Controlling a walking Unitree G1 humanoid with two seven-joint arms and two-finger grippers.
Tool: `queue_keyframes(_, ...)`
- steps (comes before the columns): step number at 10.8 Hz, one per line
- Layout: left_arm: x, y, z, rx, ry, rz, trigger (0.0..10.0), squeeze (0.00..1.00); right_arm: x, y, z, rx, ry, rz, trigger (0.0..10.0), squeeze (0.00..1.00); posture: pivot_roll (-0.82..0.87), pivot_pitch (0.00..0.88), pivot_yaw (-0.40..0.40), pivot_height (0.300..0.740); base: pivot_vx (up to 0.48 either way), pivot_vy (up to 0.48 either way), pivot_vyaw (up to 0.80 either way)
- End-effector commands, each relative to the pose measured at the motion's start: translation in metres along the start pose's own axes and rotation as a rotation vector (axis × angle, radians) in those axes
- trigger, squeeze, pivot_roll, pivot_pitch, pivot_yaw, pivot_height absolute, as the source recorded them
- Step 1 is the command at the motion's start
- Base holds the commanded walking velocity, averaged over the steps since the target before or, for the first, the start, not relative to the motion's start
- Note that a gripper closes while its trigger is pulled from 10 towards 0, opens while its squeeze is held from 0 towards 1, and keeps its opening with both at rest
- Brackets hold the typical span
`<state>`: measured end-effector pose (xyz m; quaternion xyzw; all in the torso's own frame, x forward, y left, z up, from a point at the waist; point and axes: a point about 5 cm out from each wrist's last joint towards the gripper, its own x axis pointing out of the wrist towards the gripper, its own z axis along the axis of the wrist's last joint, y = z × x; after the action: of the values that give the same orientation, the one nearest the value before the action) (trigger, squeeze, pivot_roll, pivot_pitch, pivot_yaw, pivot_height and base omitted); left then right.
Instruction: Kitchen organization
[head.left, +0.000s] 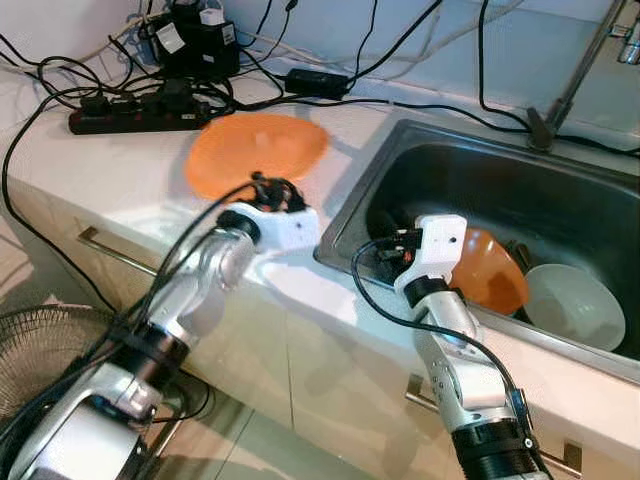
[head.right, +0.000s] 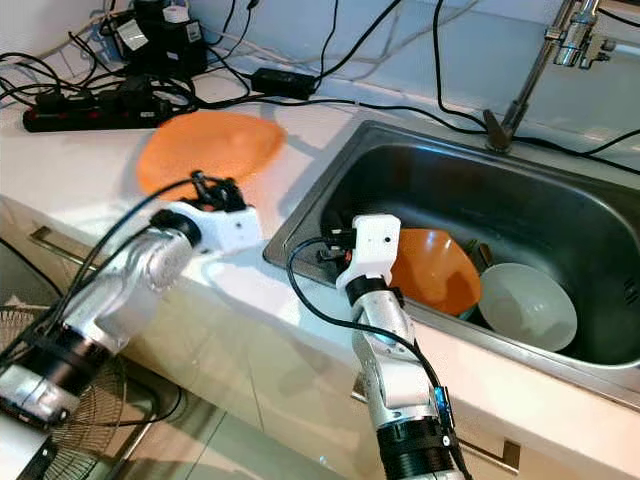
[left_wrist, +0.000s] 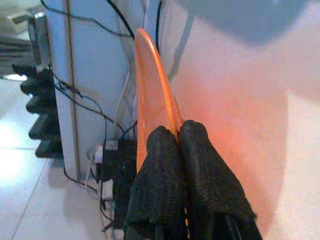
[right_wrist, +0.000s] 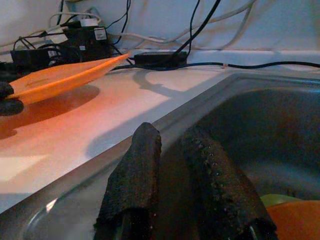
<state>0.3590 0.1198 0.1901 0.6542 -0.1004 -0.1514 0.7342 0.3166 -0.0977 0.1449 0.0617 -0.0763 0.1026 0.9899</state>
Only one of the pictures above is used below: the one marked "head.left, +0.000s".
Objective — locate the orange bowl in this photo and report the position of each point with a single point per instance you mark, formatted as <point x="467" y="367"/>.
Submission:
<point x="490" y="275"/>

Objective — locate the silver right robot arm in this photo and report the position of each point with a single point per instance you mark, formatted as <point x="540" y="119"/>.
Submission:
<point x="465" y="370"/>

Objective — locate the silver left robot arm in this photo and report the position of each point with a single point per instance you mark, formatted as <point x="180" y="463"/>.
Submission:
<point x="200" y="280"/>

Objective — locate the orange plate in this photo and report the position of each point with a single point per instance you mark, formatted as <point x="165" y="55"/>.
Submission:
<point x="250" y="150"/>

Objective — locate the stainless steel sink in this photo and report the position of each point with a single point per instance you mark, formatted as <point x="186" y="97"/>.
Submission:
<point x="480" y="190"/>

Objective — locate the black power adapter brick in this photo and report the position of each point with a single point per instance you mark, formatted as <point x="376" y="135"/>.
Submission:
<point x="318" y="83"/>

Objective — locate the black device with white labels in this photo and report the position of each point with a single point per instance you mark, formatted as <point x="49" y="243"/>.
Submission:
<point x="200" y="50"/>

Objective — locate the black power strip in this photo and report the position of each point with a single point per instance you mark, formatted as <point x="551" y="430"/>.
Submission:
<point x="120" y="122"/>

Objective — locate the pale green bowl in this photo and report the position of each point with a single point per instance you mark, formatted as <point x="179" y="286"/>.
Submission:
<point x="575" y="310"/>

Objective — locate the curved chrome faucet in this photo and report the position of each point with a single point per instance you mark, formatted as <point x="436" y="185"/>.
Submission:
<point x="572" y="72"/>

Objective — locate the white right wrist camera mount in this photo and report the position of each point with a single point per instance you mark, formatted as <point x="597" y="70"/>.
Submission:
<point x="440" y="245"/>

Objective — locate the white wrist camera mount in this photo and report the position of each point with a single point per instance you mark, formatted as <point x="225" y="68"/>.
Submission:
<point x="440" y="245"/>
<point x="290" y="230"/>

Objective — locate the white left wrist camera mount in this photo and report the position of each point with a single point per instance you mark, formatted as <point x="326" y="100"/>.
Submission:
<point x="290" y="230"/>

